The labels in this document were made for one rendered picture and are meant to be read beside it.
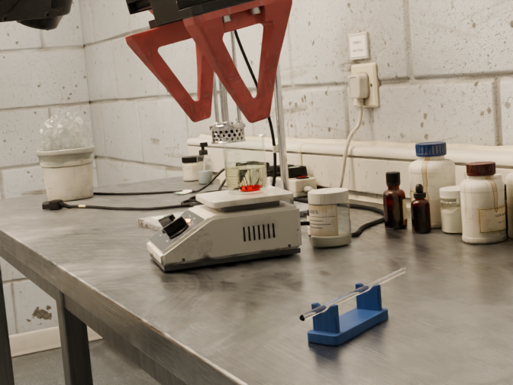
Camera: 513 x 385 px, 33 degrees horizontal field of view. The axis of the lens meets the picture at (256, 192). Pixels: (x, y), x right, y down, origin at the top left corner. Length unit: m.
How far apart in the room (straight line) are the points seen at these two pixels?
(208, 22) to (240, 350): 0.38
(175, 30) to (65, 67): 2.96
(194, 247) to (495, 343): 0.51
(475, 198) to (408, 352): 0.48
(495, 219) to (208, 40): 0.76
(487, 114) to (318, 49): 0.54
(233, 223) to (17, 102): 2.43
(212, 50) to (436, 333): 0.40
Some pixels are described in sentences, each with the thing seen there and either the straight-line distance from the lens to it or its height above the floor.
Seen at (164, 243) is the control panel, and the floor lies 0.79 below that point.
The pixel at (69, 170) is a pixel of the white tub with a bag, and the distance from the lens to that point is 2.13.
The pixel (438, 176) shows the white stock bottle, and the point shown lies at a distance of 1.35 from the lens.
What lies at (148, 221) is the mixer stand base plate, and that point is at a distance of 1.60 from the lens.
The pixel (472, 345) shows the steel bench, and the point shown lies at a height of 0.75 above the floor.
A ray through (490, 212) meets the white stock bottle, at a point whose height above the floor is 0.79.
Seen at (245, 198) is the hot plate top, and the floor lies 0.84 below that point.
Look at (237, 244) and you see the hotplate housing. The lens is 1.19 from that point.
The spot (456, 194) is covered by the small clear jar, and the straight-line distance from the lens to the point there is 1.30.
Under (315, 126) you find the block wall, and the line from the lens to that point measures 1.92.
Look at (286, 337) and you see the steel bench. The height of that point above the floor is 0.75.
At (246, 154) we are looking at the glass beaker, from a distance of 1.23.
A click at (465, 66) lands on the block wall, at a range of 1.50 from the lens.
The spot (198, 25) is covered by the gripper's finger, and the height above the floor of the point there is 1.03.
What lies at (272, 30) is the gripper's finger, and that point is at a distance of 0.55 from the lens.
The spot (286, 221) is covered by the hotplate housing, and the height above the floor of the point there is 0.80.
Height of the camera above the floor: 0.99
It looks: 7 degrees down
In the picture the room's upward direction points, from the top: 5 degrees counter-clockwise
